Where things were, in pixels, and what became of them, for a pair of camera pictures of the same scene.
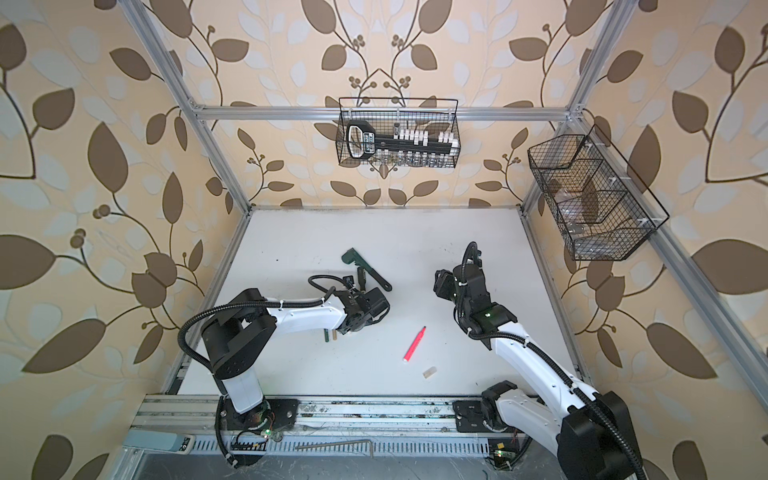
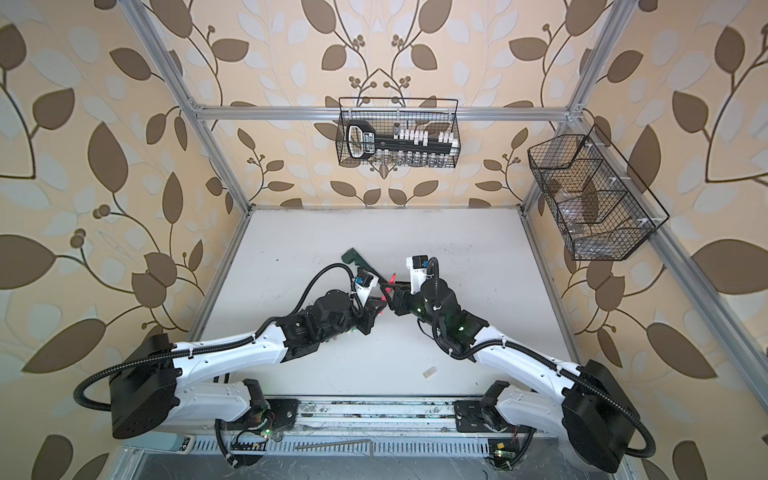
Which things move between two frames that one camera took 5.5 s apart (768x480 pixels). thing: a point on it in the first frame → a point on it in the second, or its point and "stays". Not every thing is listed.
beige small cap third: [429, 372] stays
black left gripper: [373, 320] stays
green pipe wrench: [352, 256] stays
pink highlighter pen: [414, 345] → [391, 282]
